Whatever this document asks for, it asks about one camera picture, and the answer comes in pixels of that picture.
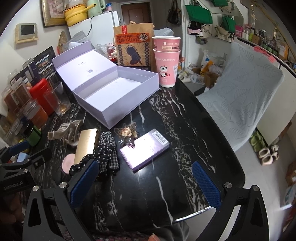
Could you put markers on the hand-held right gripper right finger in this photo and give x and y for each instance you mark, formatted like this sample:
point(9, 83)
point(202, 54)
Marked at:
point(207, 187)

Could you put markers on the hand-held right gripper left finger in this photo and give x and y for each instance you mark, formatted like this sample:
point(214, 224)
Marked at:
point(84, 183)

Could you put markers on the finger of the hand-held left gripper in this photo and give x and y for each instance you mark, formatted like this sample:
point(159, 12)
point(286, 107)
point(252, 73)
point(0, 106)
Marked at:
point(19, 147)
point(40, 156)

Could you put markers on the pink round compact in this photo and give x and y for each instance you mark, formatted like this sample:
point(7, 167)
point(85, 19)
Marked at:
point(67, 163)

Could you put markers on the black white gingham scrunchie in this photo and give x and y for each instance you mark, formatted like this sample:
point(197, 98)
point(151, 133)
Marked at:
point(111, 165)

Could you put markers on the gold box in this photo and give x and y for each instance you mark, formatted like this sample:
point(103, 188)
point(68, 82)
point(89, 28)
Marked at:
point(86, 143)

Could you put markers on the black polka dot scrunchie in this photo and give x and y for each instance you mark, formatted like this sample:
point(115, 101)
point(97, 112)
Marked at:
point(106, 143)

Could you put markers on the clear hair claw with puppy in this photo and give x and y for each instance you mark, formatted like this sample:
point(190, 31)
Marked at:
point(126, 132)

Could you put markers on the small purple box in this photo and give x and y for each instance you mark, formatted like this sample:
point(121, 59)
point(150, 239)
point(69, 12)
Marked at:
point(143, 150)

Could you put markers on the lavender gift box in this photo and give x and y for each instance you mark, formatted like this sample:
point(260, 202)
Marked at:
point(111, 92)

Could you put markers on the person's right hand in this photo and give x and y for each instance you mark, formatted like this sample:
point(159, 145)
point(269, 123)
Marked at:
point(154, 237)

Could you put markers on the beige hair claw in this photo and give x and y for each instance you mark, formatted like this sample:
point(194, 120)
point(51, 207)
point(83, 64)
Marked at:
point(62, 129)

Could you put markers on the row of clear spice jars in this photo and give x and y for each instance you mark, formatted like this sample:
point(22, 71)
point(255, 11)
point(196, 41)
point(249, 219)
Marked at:
point(19, 96)

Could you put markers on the clear drinking glass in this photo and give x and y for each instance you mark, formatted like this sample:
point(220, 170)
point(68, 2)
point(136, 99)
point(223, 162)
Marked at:
point(56, 102)

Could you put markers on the red canister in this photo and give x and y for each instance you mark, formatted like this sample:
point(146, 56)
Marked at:
point(39, 92)

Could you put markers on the beige fluffy slipper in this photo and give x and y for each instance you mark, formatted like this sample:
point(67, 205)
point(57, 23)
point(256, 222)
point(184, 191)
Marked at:
point(275, 150)
point(266, 157)

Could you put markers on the green slippers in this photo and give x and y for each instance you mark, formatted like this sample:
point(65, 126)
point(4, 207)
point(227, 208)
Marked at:
point(255, 141)

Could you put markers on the black printed box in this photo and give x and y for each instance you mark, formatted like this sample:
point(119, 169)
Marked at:
point(44, 61)

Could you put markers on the white panel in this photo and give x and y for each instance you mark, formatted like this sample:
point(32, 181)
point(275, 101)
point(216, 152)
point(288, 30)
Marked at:
point(275, 115)

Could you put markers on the cardboard box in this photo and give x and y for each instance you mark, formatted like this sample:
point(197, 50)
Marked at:
point(211, 80)

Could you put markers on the round woven mat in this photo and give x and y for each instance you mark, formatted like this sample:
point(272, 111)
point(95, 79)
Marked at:
point(63, 41)

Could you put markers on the clear plastic bag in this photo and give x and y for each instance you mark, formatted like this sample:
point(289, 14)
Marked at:
point(101, 48)

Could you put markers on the grey plastic mailer bag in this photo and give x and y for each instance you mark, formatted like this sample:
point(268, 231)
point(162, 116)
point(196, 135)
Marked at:
point(78, 37)

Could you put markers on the pink paper cup panda print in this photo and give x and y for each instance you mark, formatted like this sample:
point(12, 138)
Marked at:
point(166, 69)

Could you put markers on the yellow pot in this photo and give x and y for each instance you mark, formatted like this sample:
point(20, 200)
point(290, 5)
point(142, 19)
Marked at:
point(75, 16)

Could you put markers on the white fridge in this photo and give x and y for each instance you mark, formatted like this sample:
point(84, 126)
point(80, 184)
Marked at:
point(101, 25)

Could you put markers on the brown printed paper bag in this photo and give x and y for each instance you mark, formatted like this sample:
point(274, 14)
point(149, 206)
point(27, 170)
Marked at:
point(134, 46)

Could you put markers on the pink paper cup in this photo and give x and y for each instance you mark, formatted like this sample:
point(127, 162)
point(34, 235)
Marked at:
point(166, 42)

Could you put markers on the beige tote bag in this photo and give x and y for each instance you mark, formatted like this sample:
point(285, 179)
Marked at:
point(207, 30)

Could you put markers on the pale green kettle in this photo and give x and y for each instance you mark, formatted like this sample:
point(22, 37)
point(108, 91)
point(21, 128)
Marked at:
point(96, 8)

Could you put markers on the row of small bottles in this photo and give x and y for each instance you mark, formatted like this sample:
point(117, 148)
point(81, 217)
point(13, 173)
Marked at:
point(254, 34)

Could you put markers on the green tote bag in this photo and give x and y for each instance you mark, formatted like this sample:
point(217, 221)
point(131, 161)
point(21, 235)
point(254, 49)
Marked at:
point(229, 23)
point(198, 14)

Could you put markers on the brown door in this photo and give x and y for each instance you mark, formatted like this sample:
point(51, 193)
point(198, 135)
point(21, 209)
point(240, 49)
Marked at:
point(138, 14)

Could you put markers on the black hanging handbag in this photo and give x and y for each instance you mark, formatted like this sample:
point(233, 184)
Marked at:
point(173, 14)

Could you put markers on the wall thermostat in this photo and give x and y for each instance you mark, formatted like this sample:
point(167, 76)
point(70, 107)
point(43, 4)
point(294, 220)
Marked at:
point(26, 30)

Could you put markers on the gold picture frame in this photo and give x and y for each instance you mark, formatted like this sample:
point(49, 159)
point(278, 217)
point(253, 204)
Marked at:
point(49, 11)

